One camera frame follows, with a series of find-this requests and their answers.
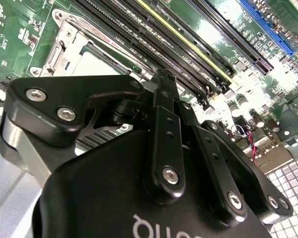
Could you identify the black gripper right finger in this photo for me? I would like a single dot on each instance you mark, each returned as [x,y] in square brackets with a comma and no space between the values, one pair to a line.
[213,168]

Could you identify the silver CPU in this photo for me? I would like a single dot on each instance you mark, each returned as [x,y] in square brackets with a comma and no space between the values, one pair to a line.
[96,65]

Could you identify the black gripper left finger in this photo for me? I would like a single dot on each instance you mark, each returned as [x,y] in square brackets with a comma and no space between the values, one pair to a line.
[64,94]

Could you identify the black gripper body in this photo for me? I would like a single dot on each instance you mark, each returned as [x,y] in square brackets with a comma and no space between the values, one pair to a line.
[101,193]

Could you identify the metal socket cover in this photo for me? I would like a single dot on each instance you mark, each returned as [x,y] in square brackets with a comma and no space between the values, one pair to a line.
[64,49]

